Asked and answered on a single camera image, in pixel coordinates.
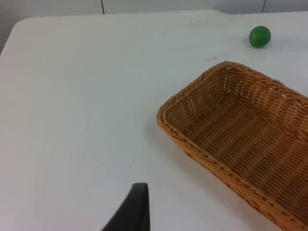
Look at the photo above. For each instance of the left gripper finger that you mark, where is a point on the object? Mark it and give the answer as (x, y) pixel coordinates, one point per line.
(134, 211)

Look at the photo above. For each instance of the pale brown wicker basket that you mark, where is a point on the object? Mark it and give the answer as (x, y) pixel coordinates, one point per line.
(240, 134)

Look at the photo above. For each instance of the green ball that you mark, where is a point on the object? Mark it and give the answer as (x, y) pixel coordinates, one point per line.
(260, 37)

